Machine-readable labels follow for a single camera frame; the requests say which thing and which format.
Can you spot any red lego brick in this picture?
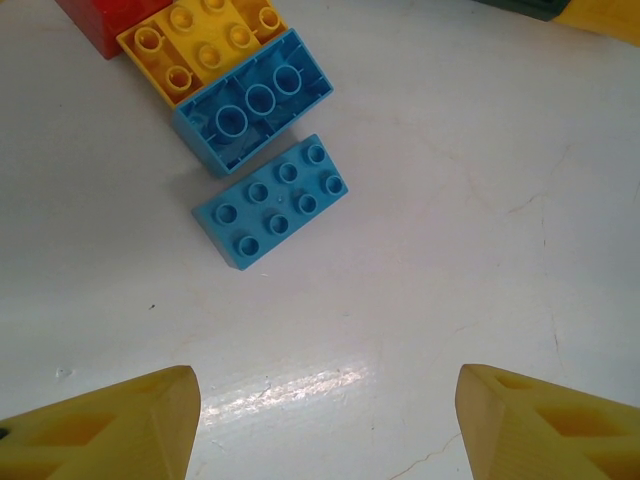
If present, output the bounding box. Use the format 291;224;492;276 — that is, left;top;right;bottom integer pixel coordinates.
53;0;174;62

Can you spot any yellow lego brick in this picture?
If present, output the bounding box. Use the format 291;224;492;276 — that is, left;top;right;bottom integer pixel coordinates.
116;0;261;107
230;0;290;47

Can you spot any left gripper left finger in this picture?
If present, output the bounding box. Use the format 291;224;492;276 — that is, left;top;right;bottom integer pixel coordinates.
0;365;202;480

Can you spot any yellow plastic container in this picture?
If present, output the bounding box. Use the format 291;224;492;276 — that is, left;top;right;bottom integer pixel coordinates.
552;0;640;50

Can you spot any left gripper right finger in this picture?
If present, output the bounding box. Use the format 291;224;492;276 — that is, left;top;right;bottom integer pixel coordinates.
456;363;640;480

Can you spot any blue lego brick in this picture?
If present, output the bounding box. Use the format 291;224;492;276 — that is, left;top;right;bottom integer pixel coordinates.
190;132;350;273
171;27;336;178

